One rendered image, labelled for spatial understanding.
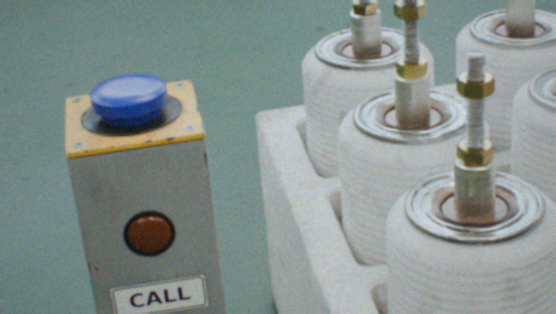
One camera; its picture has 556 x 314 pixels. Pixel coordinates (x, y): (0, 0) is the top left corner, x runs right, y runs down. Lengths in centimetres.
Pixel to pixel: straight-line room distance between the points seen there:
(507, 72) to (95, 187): 35
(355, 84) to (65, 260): 41
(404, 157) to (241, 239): 42
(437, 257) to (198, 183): 13
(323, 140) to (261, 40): 74
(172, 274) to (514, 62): 32
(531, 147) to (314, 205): 15
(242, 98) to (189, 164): 80
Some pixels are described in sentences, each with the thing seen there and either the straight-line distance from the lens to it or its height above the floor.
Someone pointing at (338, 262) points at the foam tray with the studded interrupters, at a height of 18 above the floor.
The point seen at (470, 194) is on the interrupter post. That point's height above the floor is 27.
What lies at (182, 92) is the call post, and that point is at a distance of 59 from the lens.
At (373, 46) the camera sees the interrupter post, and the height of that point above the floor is 26.
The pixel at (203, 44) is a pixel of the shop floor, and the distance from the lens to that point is 152.
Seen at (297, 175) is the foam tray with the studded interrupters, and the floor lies 18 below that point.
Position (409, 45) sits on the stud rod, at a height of 30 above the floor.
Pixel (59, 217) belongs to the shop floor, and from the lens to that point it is 113.
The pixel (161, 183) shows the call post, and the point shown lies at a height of 29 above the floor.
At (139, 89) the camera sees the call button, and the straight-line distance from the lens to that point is 56.
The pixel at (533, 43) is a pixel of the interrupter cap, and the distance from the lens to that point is 79.
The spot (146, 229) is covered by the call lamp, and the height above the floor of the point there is 27.
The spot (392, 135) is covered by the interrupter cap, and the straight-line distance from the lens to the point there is 65.
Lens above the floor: 55
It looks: 28 degrees down
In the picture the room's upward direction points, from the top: 5 degrees counter-clockwise
